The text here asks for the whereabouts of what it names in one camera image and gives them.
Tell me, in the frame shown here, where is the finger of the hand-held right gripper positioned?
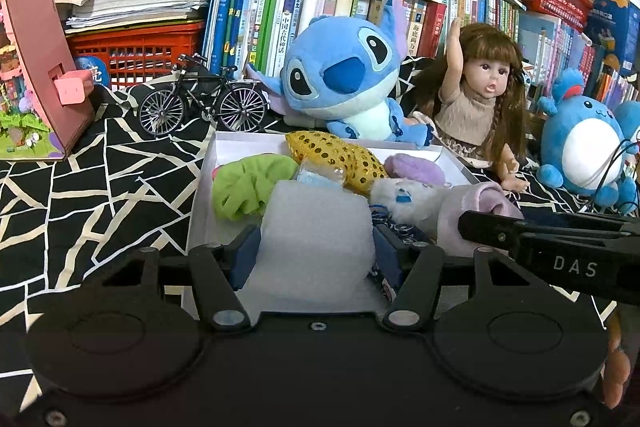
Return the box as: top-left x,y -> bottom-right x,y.
458,210 -> 640,253

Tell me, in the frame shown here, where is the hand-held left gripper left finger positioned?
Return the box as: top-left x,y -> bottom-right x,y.
97,224 -> 262,332

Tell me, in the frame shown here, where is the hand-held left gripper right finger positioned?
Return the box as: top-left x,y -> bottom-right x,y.
374,223 -> 543,332

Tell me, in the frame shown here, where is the white fluffy plush with purple ears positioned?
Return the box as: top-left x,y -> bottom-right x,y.
436,182 -> 525,258

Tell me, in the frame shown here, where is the blue patterned fabric pouch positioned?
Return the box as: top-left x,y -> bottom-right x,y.
367,204 -> 436,303

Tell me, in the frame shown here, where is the white tissue packet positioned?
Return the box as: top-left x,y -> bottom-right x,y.
235,179 -> 378,313

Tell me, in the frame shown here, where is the blue face mask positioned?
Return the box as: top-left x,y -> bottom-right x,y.
295,159 -> 348,190

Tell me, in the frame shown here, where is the white cardboard box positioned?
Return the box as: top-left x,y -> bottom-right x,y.
182,131 -> 483,318

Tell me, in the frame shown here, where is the yellow sequin strawberry plush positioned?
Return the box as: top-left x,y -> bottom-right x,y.
211,130 -> 390,222

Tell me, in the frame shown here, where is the person's right hand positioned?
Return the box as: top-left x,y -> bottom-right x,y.
602,318 -> 633,410

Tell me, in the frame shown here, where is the brown-haired baby doll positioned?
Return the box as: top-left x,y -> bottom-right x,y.
407,18 -> 531,194

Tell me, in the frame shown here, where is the round blue white plush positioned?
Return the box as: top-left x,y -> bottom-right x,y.
537,68 -> 640,212

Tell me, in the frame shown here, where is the black white patterned blanket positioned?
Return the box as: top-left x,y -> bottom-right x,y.
0,84 -> 640,408

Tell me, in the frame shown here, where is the miniature black bicycle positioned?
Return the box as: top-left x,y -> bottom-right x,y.
137,53 -> 268,138

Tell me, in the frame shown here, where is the blue alien plush toy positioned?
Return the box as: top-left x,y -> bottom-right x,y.
245,0 -> 436,150

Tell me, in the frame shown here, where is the blue printed carton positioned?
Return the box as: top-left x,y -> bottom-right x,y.
582,0 -> 640,78

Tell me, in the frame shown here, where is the red plastic basket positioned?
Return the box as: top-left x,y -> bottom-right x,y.
65,21 -> 207,92

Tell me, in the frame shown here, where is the blue round badge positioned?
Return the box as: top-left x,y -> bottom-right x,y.
75,56 -> 111,88

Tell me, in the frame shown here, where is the row of upright books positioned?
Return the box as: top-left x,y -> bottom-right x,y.
200,0 -> 640,108

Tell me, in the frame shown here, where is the pink toy house model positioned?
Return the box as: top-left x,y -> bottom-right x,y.
0,0 -> 97,162

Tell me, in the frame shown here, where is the black cable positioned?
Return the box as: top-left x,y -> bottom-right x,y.
582,138 -> 640,210

